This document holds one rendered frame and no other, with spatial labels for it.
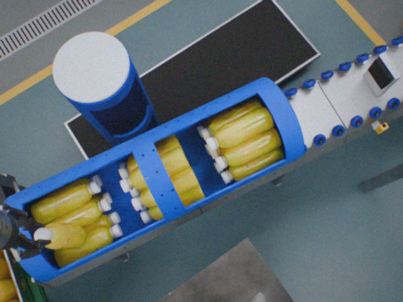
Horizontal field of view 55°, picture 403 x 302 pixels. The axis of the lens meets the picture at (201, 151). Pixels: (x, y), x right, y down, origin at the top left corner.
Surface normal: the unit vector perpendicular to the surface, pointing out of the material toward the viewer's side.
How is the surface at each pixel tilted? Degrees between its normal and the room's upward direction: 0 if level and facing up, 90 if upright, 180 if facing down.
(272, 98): 11
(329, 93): 0
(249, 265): 4
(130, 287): 0
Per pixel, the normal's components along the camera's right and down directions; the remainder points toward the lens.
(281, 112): 0.02, -0.14
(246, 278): -0.07, -0.32
